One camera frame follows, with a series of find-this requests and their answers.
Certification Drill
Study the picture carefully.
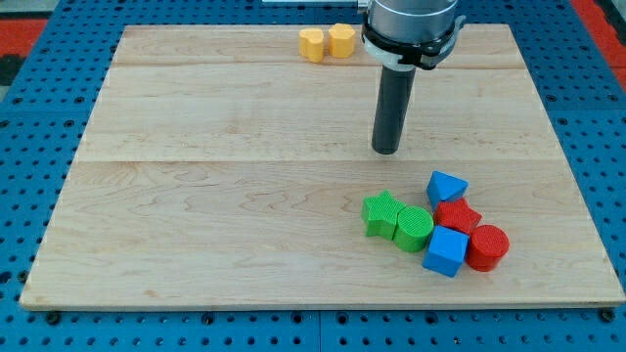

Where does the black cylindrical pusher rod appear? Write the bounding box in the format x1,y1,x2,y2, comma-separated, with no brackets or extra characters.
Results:
372,66,416,154

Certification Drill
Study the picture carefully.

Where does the black white tool mount ring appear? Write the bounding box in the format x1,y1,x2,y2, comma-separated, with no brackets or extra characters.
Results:
361,15,467,71

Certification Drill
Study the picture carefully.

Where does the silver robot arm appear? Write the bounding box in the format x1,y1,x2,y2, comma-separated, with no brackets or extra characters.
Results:
358,0,466,154

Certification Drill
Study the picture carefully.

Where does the yellow hexagon block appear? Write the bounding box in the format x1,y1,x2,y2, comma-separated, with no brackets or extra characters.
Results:
329,23,356,59

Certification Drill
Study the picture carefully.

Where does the yellow heart block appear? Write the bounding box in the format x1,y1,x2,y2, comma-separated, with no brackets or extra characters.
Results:
298,27,324,63

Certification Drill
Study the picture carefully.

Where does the blue triangle block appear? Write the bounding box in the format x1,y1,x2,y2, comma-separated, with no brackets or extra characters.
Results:
426,170,469,210

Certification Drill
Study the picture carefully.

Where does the green star block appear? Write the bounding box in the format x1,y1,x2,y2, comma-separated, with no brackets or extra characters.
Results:
361,190,406,241

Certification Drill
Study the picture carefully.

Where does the green cylinder block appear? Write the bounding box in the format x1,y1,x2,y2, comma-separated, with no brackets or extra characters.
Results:
393,206,434,252

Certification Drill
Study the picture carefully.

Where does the red star block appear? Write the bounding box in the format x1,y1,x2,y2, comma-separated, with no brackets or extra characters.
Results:
434,198,482,236

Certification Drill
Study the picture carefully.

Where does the blue cube block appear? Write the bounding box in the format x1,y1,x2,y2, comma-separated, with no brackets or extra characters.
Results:
423,225,470,278

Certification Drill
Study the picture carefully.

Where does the red cylinder block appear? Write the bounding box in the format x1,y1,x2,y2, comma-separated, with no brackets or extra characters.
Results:
466,224,510,272

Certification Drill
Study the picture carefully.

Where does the light wooden board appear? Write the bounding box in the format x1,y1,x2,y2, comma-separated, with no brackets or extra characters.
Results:
20,24,625,312

